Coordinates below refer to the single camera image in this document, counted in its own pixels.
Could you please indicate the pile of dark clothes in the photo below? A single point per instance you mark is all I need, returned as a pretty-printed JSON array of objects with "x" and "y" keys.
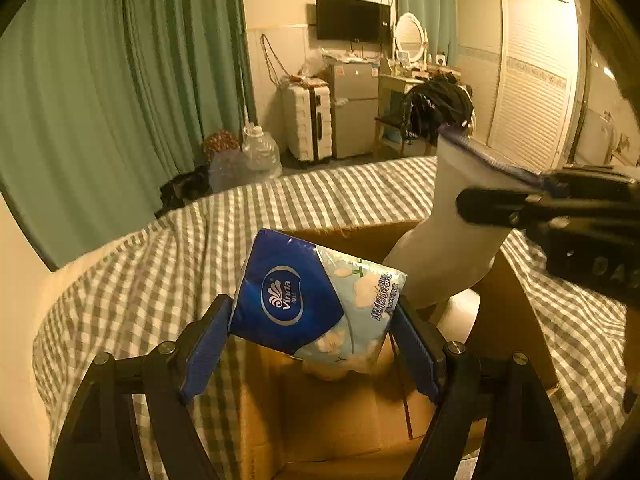
[{"x": 440, "y": 105}]

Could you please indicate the white plastic bag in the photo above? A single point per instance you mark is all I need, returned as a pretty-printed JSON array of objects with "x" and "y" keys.
[{"x": 460, "y": 240}]

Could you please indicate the translucent plastic bag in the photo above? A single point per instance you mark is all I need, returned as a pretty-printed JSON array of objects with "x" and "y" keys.
[{"x": 314, "y": 64}]

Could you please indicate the black wall television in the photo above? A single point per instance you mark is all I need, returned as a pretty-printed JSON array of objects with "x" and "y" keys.
[{"x": 352, "y": 17}]

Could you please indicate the small silver fridge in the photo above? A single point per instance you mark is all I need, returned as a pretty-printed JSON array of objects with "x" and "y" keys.
[{"x": 352, "y": 110}]

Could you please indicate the dark bag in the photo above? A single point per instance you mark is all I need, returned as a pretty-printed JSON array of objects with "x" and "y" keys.
[{"x": 182, "y": 190}]

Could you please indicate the white hard-shell suitcase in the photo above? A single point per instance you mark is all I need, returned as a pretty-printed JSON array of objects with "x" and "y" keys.
[{"x": 305, "y": 120}]

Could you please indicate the white louvred wardrobe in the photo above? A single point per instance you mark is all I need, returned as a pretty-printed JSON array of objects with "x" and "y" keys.
[{"x": 530, "y": 80}]

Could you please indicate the clear plastic water jug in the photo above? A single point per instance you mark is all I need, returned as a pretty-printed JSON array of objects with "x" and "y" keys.
[{"x": 260, "y": 152}]

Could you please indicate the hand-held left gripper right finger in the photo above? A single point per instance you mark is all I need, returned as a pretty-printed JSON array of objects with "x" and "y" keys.
[{"x": 416, "y": 347}]

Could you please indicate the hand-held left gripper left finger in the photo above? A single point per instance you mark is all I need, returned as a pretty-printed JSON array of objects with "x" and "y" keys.
[{"x": 204, "y": 347}]

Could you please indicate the blue floral tissue pack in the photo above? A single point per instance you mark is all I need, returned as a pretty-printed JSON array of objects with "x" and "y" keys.
[{"x": 280, "y": 285}]

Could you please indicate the clear plastic bag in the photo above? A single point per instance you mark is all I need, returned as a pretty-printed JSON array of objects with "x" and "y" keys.
[{"x": 227, "y": 172}]

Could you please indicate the white dressing table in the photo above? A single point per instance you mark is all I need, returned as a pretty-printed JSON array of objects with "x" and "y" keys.
[{"x": 392, "y": 82}]

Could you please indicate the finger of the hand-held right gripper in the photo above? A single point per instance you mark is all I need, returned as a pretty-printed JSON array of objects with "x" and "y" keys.
[
  {"x": 500, "y": 205},
  {"x": 575, "y": 180}
]

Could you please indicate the floral fabric bag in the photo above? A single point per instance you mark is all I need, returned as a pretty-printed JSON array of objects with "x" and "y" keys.
[{"x": 220, "y": 142}]

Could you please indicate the white oval vanity mirror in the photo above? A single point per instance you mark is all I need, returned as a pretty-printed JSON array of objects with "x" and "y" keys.
[{"x": 410, "y": 35}]

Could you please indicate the wide green curtain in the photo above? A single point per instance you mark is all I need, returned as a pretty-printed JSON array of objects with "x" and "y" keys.
[{"x": 100, "y": 85}]

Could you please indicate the cardboard box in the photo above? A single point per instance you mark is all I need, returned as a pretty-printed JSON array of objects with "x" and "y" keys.
[{"x": 340, "y": 420}]

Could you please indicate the white object inside box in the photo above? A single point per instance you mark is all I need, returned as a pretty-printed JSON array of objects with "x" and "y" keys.
[{"x": 457, "y": 315}]

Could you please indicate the grey checkered bed blanket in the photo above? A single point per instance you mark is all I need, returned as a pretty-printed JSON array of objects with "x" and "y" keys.
[{"x": 150, "y": 285}]

